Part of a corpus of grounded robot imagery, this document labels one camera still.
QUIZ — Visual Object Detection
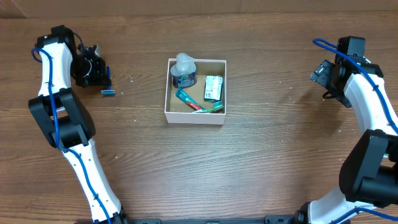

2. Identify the green white soap bar pack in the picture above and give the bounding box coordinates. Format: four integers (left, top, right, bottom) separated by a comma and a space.
204, 75, 224, 102

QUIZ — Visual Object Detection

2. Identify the blue disposable razor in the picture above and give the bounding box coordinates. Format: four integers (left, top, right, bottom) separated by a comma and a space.
101, 65, 116, 96

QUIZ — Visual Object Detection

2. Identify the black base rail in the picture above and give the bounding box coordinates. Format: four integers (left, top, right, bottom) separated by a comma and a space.
127, 215, 294, 224

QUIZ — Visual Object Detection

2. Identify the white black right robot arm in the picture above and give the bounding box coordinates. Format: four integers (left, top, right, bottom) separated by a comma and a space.
288, 36, 397, 223

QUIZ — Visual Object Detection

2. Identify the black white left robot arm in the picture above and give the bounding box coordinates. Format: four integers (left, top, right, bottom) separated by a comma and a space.
29, 25, 130, 223

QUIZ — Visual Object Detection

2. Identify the white green toothbrush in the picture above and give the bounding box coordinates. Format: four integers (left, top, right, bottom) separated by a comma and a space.
193, 101, 224, 113

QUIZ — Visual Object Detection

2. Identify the green red toothpaste tube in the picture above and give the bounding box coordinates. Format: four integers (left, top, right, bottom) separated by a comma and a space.
175, 88, 205, 111

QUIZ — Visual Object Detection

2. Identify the white cardboard box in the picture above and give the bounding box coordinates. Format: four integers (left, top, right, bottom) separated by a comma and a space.
164, 58, 227, 125

